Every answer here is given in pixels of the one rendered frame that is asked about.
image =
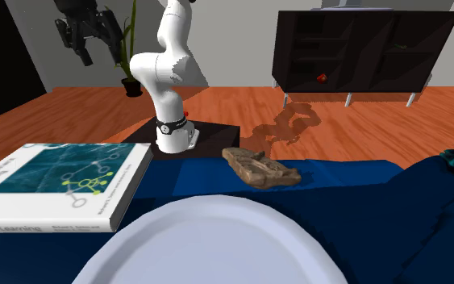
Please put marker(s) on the green potted plant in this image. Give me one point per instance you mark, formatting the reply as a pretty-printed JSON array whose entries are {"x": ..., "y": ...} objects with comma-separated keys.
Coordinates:
[{"x": 129, "y": 59}]

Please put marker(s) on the brown flat carved figure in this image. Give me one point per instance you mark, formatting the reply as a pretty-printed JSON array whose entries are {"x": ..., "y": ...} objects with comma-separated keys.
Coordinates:
[{"x": 260, "y": 169}]

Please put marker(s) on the pale white plate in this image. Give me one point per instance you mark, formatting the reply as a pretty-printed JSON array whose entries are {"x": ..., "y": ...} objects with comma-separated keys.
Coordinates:
[{"x": 211, "y": 248}]

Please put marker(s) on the white and teal book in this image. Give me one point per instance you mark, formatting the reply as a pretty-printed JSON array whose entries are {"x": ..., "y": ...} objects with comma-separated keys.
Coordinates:
[{"x": 53, "y": 173}]

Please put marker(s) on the dark robot stand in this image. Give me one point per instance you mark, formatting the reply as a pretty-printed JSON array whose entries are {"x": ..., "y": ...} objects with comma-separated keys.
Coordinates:
[{"x": 218, "y": 135}]

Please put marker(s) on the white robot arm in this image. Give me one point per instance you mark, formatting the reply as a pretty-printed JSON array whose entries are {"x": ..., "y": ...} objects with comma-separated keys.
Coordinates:
[{"x": 167, "y": 74}]

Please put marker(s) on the black shelf cabinet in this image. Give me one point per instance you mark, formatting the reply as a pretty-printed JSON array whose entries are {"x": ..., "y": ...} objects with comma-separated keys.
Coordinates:
[{"x": 364, "y": 51}]

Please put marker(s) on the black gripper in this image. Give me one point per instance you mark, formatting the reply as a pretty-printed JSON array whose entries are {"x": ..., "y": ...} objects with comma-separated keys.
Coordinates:
[{"x": 75, "y": 8}]

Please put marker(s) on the blue sofa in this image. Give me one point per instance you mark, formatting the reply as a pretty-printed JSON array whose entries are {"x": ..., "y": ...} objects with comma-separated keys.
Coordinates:
[{"x": 368, "y": 220}]

